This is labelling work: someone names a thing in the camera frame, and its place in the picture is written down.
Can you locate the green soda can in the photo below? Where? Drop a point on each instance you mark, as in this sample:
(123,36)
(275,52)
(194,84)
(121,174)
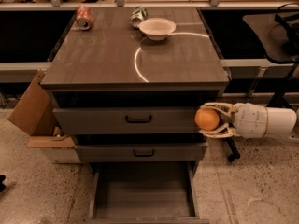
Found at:
(138,15)

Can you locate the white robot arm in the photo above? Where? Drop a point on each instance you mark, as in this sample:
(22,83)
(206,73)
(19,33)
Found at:
(281,124)

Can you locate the orange fruit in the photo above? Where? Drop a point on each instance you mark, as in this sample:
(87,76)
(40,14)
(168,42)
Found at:
(207,119)

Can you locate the black drawer handle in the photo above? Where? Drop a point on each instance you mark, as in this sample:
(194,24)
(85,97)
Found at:
(144,153)
(132,120)

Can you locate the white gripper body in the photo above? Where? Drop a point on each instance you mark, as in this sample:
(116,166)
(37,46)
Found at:
(249,120)

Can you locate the black rolling stand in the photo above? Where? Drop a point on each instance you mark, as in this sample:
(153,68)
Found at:
(278,32)

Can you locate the grey open bottom drawer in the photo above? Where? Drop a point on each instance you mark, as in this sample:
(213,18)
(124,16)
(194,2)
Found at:
(159,192)

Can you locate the white paper bowl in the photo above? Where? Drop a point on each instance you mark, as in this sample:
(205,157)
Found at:
(157,29)

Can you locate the black middle drawer handle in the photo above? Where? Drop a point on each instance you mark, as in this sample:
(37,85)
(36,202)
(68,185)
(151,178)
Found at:
(144,153)

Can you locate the grey top drawer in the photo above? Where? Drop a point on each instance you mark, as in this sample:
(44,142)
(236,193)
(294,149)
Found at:
(81,121)

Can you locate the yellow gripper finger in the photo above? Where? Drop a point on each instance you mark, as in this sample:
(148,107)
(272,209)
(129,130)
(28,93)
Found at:
(224,131)
(224,110)

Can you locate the black top drawer handle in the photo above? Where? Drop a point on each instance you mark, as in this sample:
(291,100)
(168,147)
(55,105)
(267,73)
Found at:
(132,120)

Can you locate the grey middle drawer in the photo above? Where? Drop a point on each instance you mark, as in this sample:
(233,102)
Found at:
(124,152)

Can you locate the brown cardboard box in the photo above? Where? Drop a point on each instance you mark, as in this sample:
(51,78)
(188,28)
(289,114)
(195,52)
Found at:
(33,114)

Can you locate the grey drawer cabinet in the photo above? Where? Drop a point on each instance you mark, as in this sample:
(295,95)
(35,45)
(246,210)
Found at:
(115,65)

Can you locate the black object on floor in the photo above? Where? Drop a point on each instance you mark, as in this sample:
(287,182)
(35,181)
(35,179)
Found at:
(2,185)

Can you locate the red soda can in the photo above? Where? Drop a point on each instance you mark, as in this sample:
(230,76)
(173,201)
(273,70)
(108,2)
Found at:
(84,18)

